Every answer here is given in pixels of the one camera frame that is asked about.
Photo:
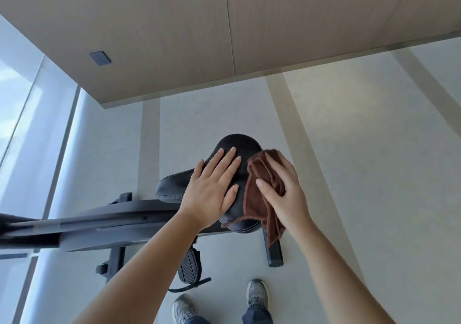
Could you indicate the dark wall socket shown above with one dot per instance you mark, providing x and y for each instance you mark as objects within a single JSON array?
[{"x": 100, "y": 58}]

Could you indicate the person's left hand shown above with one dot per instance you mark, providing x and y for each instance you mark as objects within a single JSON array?
[{"x": 209, "y": 194}]

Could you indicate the blue jeans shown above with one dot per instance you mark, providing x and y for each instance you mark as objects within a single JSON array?
[{"x": 257, "y": 316}]

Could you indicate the grey sneaker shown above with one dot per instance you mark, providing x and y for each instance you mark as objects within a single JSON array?
[
  {"x": 183, "y": 309},
  {"x": 257, "y": 293}
]

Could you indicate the person's right hand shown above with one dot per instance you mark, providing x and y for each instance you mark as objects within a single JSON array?
[{"x": 291, "y": 205}]

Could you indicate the grey right sneaker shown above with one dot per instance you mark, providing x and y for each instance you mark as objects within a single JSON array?
[{"x": 257, "y": 293}]

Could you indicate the grey left sneaker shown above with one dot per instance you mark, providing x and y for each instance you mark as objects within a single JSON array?
[{"x": 183, "y": 309}]

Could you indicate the brown cleaning cloth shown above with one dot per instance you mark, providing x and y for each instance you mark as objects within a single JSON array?
[{"x": 254, "y": 197}]

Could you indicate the person's right forearm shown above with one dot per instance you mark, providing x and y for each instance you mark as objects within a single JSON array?
[{"x": 338, "y": 284}]

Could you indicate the black exercise bike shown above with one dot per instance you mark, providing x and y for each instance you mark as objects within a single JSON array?
[{"x": 108, "y": 223}]

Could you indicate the person's left forearm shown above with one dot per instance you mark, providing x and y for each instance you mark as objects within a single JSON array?
[{"x": 137, "y": 280}]

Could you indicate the translucent window blind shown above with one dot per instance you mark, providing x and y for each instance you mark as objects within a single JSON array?
[{"x": 21, "y": 118}]

